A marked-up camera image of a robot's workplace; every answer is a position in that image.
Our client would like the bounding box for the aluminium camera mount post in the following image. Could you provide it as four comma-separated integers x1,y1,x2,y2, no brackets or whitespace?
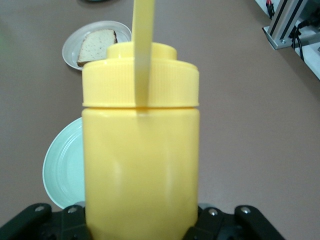
261,0,320,51

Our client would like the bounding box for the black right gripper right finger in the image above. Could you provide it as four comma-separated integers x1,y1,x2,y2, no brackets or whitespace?
183,203,286,240

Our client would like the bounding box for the yellow squeeze bottle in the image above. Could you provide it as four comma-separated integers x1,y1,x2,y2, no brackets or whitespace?
81,0,201,240

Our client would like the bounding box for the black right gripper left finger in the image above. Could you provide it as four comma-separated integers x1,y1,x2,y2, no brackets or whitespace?
0,202,92,240

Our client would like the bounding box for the beige plate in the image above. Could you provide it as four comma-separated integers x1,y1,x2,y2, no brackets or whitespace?
61,20,133,72

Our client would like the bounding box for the red display electronics module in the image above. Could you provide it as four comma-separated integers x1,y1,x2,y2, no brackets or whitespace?
264,0,276,19

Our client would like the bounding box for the mint green plate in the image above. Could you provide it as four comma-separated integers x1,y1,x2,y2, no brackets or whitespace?
42,117,86,211

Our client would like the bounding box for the brown bread slice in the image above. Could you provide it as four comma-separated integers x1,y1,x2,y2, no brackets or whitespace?
76,29,119,68

